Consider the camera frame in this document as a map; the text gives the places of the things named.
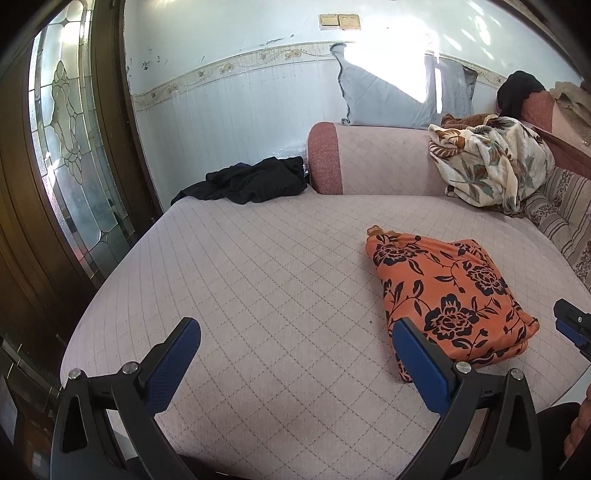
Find cream floral blanket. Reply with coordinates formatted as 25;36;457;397
427;115;556;215

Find person's black pants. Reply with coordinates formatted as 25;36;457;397
538;401;591;480

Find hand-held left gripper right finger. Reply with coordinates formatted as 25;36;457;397
392;318;541;480

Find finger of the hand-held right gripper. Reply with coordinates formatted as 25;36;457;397
553;298;591;361

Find brown blanket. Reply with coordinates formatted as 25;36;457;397
441;112;499;131

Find striped cushion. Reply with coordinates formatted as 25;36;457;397
522;166;591;291

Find orange black floral garment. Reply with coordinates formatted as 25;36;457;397
365;224;540;384

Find wooden door with patterned glass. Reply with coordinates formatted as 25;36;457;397
0;0;162;416

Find grey blue pillow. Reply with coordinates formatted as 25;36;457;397
332;42;476;129

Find black cloth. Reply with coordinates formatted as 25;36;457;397
171;156;308;206

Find beige cloth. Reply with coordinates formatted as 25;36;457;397
549;80;591;148

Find pink quilted sofa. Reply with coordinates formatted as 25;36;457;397
60;88;591;462

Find black garment on sofa back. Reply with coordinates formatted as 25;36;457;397
496;70;548;118

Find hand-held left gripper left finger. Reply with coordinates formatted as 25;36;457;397
51;318;202;480

